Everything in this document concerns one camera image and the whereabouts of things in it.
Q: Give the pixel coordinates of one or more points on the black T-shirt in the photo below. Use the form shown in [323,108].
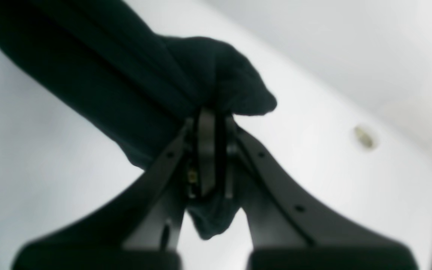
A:
[136,86]

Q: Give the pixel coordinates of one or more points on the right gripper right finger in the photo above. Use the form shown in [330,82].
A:
[290,229]

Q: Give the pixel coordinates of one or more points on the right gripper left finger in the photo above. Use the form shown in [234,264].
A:
[139,229]

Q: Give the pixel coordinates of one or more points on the left table cable grommet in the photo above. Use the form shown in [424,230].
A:
[365,138]

